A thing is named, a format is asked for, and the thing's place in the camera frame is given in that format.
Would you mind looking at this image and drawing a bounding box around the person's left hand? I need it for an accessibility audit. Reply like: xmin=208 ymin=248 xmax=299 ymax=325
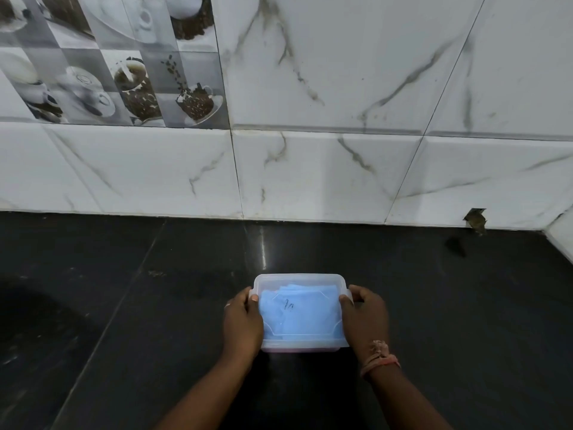
xmin=222 ymin=287 xmax=264 ymax=361

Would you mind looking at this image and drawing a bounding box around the person's right hand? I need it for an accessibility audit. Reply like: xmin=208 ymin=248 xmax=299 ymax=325
xmin=339 ymin=285 xmax=390 ymax=360

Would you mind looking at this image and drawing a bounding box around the clear plastic lidded container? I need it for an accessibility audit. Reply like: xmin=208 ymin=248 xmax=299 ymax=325
xmin=248 ymin=274 xmax=353 ymax=353

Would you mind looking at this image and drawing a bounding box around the person's left forearm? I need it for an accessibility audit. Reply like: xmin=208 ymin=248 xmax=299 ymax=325
xmin=152 ymin=349 xmax=259 ymax=430

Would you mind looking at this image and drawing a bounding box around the person's right forearm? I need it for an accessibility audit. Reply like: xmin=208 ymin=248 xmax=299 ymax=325
xmin=365 ymin=359 xmax=454 ymax=430

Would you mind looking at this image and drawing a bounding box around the pink thread wristband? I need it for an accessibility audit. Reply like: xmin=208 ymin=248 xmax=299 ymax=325
xmin=359 ymin=340 xmax=401 ymax=378

